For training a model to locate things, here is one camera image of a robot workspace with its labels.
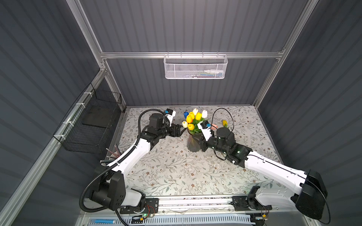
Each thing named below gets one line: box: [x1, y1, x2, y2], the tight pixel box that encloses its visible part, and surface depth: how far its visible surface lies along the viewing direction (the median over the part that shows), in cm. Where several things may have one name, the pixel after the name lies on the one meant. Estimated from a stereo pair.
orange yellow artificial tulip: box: [186, 114, 193, 124], surface depth 74 cm
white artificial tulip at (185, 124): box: [181, 121, 189, 129], surface depth 74 cm
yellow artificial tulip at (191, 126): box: [187, 123, 195, 131], surface depth 73 cm
